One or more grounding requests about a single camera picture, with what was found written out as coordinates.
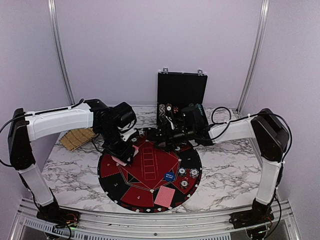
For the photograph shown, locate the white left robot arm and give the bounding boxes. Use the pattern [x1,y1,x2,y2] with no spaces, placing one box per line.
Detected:
[3,99,137,223]

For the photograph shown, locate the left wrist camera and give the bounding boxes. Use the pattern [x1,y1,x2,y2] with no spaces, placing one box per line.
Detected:
[113,102,137,135]

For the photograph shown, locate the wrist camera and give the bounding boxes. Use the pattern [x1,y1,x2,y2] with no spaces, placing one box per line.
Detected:
[181,104,208,139]
[113,102,137,135]

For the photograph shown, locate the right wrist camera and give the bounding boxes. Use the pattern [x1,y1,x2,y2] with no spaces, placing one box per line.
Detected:
[181,104,208,139]

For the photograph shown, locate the cream blue chips in case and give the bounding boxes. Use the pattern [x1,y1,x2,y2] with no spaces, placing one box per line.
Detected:
[157,103,173,124]

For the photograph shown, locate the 50 chips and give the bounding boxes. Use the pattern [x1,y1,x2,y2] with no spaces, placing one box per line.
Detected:
[177,167,187,177]

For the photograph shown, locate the woven bamboo tray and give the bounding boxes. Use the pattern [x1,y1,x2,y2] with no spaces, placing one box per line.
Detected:
[59,128,98,152]

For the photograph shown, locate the right aluminium frame post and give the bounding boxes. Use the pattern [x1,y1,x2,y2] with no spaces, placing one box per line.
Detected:
[236,0,270,114]

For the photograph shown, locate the left aluminium frame post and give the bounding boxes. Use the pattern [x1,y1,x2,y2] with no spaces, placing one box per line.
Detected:
[47,0,75,104]

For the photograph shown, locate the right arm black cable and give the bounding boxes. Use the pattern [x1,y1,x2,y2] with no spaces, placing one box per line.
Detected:
[204,106,293,166]

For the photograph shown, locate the aluminium frame post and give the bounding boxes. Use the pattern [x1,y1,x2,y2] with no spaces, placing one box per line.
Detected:
[47,0,75,104]
[236,0,270,114]

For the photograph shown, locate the blue small blind button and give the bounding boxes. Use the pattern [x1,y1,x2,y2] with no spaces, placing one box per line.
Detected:
[163,172,176,182]

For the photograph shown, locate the round red black poker mat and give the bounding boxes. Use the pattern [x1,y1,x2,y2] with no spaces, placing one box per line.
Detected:
[97,127,202,213]

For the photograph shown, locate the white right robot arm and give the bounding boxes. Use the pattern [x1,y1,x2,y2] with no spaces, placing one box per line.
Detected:
[169,138,262,214]

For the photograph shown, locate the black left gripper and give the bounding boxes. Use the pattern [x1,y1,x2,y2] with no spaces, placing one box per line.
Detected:
[97,125,136,165]

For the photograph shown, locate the red playing card deck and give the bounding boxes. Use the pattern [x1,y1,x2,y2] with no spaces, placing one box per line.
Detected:
[111,145,139,167]

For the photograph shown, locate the teal chips in case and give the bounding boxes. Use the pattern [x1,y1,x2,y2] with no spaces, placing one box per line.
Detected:
[195,103,206,118]

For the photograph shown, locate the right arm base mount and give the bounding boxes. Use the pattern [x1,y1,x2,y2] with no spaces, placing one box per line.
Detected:
[229,199,275,229]

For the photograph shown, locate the aluminium front rail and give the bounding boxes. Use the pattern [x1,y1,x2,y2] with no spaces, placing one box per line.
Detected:
[8,198,302,240]

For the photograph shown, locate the black chip carrying case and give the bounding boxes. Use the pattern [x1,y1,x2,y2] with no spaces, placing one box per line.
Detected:
[156,71,208,125]

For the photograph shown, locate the red card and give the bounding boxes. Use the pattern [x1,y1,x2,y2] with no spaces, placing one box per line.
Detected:
[154,186,175,208]

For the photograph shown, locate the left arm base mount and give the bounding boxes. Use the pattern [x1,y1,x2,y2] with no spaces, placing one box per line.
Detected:
[36,197,80,227]

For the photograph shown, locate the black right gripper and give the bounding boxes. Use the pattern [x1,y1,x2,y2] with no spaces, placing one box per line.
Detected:
[147,124,195,152]

